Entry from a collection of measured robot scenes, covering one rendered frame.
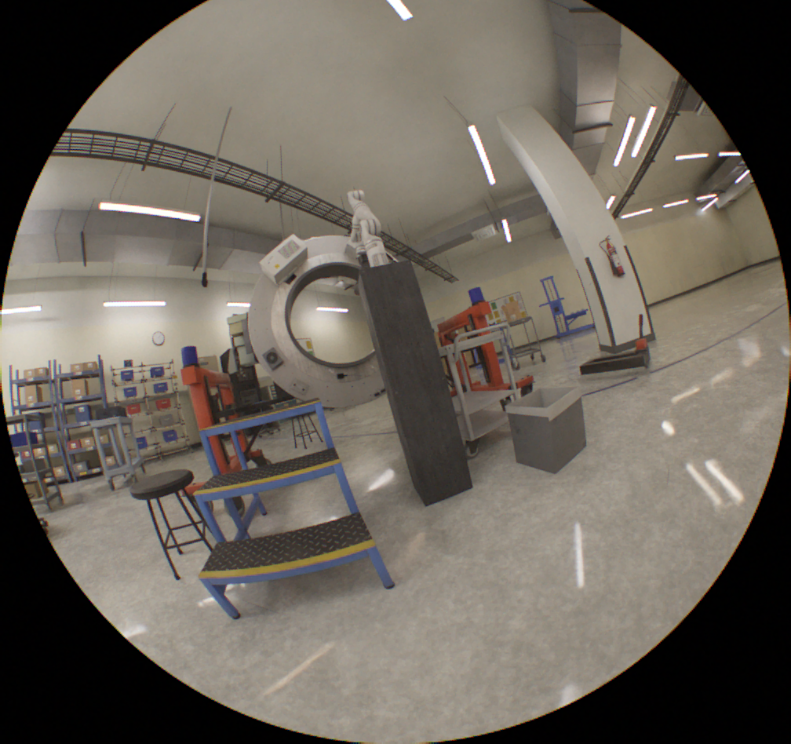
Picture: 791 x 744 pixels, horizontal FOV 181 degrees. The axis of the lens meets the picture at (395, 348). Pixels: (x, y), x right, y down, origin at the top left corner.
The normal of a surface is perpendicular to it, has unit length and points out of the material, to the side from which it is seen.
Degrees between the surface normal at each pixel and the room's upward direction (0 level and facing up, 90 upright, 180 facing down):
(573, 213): 90
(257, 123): 180
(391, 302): 90
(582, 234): 90
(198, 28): 180
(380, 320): 90
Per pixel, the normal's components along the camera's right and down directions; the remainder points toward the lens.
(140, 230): 0.83, -0.27
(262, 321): 0.33, -0.16
